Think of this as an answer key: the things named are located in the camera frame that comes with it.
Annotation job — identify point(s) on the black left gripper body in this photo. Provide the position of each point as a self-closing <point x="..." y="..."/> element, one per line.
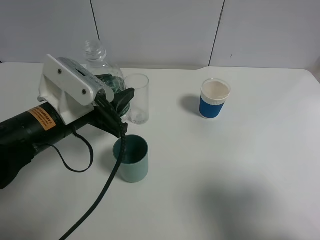
<point x="103" y="117"/>

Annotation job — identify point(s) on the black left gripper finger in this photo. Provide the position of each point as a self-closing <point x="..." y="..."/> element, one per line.
<point x="105" y="78"/>
<point x="121" y="101"/>

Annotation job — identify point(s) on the clear plastic bottle green label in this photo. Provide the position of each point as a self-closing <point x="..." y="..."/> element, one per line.
<point x="98" y="63"/>

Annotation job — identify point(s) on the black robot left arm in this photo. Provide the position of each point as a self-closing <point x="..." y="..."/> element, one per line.
<point x="26" y="135"/>

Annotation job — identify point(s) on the green plastic cup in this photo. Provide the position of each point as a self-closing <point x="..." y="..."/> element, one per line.
<point x="131" y="159"/>

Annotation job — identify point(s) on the blue and white cup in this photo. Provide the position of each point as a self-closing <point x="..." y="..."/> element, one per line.
<point x="214" y="93"/>

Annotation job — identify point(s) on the tall clear drinking glass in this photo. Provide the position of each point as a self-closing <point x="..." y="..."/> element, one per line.
<point x="139" y="105"/>

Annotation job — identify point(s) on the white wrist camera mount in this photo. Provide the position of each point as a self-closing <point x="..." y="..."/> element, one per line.
<point x="70" y="88"/>

